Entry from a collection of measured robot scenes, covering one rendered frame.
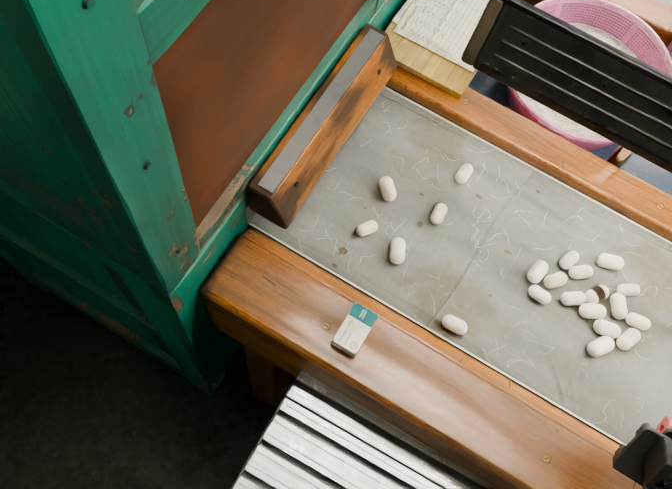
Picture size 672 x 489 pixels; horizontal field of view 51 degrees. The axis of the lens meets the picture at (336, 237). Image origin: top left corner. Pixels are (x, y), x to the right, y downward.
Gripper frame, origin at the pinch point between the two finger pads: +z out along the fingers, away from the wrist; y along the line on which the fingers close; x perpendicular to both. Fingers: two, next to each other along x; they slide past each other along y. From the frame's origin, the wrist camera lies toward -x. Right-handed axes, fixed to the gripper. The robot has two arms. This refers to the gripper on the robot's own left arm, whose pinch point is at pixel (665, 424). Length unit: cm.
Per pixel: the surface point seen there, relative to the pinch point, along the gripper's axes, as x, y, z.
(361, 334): 8.8, 36.0, -4.7
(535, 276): -2.7, 20.3, 12.4
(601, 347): -0.1, 8.7, 9.1
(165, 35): -24, 57, -35
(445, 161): -7.5, 39.1, 20.9
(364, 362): 11.8, 33.9, -5.1
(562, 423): 7.4, 9.1, 0.2
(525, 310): 1.5, 19.1, 10.4
